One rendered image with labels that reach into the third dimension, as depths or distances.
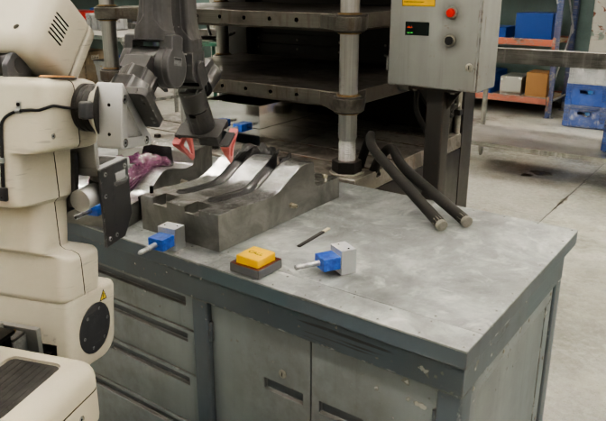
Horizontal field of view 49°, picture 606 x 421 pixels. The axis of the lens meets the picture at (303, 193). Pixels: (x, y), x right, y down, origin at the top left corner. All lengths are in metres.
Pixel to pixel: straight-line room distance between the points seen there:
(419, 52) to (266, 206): 0.77
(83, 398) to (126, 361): 0.82
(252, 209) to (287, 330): 0.31
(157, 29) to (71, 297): 0.53
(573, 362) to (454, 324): 1.59
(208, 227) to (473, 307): 0.61
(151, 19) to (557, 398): 1.91
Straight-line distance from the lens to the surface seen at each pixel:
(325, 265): 1.38
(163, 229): 1.55
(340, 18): 2.07
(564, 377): 2.71
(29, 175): 1.24
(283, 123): 2.53
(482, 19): 2.04
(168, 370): 1.84
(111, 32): 2.87
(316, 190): 1.79
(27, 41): 1.22
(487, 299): 1.35
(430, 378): 1.29
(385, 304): 1.30
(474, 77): 2.05
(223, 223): 1.51
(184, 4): 1.38
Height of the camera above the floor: 1.39
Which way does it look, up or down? 18 degrees down
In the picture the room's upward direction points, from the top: straight up
